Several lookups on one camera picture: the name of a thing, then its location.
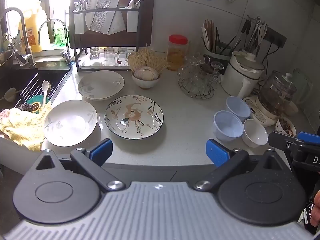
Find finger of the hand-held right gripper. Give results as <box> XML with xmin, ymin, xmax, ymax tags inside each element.
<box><xmin>268</xmin><ymin>131</ymin><xmax>300</xmax><ymax>155</ymax></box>
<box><xmin>297</xmin><ymin>131</ymin><xmax>320</xmax><ymax>146</ymax></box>

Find red lid plastic jar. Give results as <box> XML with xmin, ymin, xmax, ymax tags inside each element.
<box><xmin>167</xmin><ymin>34</ymin><xmax>188</xmax><ymax>71</ymax></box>

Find white garlic bowl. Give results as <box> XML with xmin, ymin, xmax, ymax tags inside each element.
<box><xmin>132</xmin><ymin>70</ymin><xmax>162</xmax><ymax>90</ymax></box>

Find yellow detergent bottle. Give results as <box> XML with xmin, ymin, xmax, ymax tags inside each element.
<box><xmin>19</xmin><ymin>5</ymin><xmax>45</xmax><ymax>53</ymax></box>

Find clear glass pitcher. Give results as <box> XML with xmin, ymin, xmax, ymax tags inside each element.
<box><xmin>291</xmin><ymin>69</ymin><xmax>314</xmax><ymax>108</ymax></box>

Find tall chrome pull-down faucet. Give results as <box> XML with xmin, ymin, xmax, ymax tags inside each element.
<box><xmin>0</xmin><ymin>7</ymin><xmax>36</xmax><ymax>67</ymax></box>

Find black handled peeler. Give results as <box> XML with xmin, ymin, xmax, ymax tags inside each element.
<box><xmin>241</xmin><ymin>20</ymin><xmax>252</xmax><ymax>36</ymax></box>

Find black wall socket strip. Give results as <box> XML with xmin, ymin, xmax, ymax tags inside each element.
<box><xmin>264</xmin><ymin>27</ymin><xmax>287</xmax><ymax>48</ymax></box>

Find white electric cooking pot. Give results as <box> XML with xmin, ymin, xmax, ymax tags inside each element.
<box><xmin>221</xmin><ymin>51</ymin><xmax>265</xmax><ymax>100</ymax></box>

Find white rack utensil cup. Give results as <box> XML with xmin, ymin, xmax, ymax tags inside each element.
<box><xmin>126</xmin><ymin>0</ymin><xmax>139</xmax><ymax>32</ymax></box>
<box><xmin>74</xmin><ymin>2</ymin><xmax>87</xmax><ymax>34</ymax></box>

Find stainless steel bowl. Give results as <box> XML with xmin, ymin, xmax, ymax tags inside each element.
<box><xmin>0</xmin><ymin>50</ymin><xmax>14</xmax><ymax>68</ymax></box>

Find white drip tray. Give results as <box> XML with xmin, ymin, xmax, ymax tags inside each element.
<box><xmin>78</xmin><ymin>59</ymin><xmax>131</xmax><ymax>69</ymax></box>

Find bundle of black chopsticks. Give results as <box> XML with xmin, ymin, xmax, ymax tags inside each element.
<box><xmin>217</xmin><ymin>27</ymin><xmax>242</xmax><ymax>54</ymax></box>

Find white spoon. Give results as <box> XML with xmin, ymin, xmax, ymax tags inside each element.
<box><xmin>41</xmin><ymin>80</ymin><xmax>50</xmax><ymax>108</ymax></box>

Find wire rack of glasses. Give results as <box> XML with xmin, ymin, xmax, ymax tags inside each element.
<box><xmin>177</xmin><ymin>54</ymin><xmax>224</xmax><ymax>93</ymax></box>

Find glass electric kettle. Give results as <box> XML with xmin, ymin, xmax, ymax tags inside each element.
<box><xmin>257</xmin><ymin>70</ymin><xmax>298</xmax><ymax>117</ymax></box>

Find clear drinking glass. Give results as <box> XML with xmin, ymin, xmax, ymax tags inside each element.
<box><xmin>103</xmin><ymin>47</ymin><xmax>116</xmax><ymax>66</ymax></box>
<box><xmin>117</xmin><ymin>47</ymin><xmax>129</xmax><ymax>64</ymax></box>
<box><xmin>89</xmin><ymin>47</ymin><xmax>101</xmax><ymax>61</ymax></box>

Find bundle of wooden chopsticks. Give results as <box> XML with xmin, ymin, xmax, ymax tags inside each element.
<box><xmin>201</xmin><ymin>19</ymin><xmax>221</xmax><ymax>53</ymax></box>

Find small leaf patterned bowl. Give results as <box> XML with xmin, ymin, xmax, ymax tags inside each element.
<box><xmin>275</xmin><ymin>116</ymin><xmax>297</xmax><ymax>137</ymax></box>

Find floral patterned plate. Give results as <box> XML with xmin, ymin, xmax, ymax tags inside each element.
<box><xmin>104</xmin><ymin>95</ymin><xmax>164</xmax><ymax>140</ymax></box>

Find white handled scissors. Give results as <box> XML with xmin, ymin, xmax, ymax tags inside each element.
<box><xmin>257</xmin><ymin>23</ymin><xmax>268</xmax><ymax>42</ymax></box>

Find white shallow plate leaf print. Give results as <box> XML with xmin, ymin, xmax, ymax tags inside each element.
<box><xmin>44</xmin><ymin>100</ymin><xmax>98</xmax><ymax>147</ymax></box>

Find small chrome faucet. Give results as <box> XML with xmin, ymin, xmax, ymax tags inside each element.
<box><xmin>37</xmin><ymin>19</ymin><xmax>73</xmax><ymax>64</ymax></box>

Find cream kettle base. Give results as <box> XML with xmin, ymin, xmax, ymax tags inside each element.
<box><xmin>243</xmin><ymin>95</ymin><xmax>280</xmax><ymax>127</ymax></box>

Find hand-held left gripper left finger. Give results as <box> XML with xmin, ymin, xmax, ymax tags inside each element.
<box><xmin>35</xmin><ymin>138</ymin><xmax>126</xmax><ymax>192</ymax></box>

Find black power cable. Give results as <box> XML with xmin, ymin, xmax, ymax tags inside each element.
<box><xmin>264</xmin><ymin>42</ymin><xmax>273</xmax><ymax>83</ymax></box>

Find white deep plate leaf print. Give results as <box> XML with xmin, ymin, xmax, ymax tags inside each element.
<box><xmin>77</xmin><ymin>70</ymin><xmax>125</xmax><ymax>101</ymax></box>

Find light blue bowl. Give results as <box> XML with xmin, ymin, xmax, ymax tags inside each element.
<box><xmin>212</xmin><ymin>110</ymin><xmax>244</xmax><ymax>142</ymax></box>
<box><xmin>226</xmin><ymin>96</ymin><xmax>251</xmax><ymax>122</ymax></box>

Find black metal dish rack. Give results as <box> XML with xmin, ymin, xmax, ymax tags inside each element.
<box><xmin>65</xmin><ymin>0</ymin><xmax>141</xmax><ymax>73</ymax></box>

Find green white utensil holder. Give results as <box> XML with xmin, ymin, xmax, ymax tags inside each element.
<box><xmin>202</xmin><ymin>42</ymin><xmax>232</xmax><ymax>68</ymax></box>

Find person's right hand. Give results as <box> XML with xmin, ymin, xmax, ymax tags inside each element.
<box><xmin>311</xmin><ymin>191</ymin><xmax>320</xmax><ymax>229</ymax></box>

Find garlic bulb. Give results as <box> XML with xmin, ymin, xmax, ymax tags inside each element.
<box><xmin>134</xmin><ymin>66</ymin><xmax>158</xmax><ymax>80</ymax></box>

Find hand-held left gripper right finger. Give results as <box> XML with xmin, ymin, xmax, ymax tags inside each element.
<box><xmin>194</xmin><ymin>139</ymin><xmax>285</xmax><ymax>190</ymax></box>

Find teal sponge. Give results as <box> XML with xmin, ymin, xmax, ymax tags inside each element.
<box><xmin>26</xmin><ymin>96</ymin><xmax>42</xmax><ymax>114</ymax></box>

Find black sink drain rack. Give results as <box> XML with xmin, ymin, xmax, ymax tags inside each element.
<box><xmin>14</xmin><ymin>72</ymin><xmax>54</xmax><ymax>105</ymax></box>

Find black kitchen sink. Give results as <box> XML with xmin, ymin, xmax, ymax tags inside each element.
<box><xmin>0</xmin><ymin>61</ymin><xmax>72</xmax><ymax>111</ymax></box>

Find green detergent bottle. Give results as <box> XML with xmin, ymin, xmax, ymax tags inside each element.
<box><xmin>53</xmin><ymin>21</ymin><xmax>66</xmax><ymax>46</ymax></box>

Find grey patterned cutting board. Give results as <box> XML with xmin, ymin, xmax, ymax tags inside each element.
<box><xmin>85</xmin><ymin>0</ymin><xmax>126</xmax><ymax>35</ymax></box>

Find yellow dish cloth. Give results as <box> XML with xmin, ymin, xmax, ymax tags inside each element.
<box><xmin>0</xmin><ymin>102</ymin><xmax>52</xmax><ymax>151</ymax></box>

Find steel wool scrubber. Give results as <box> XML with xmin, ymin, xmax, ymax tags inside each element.
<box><xmin>17</xmin><ymin>102</ymin><xmax>34</xmax><ymax>112</ymax></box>

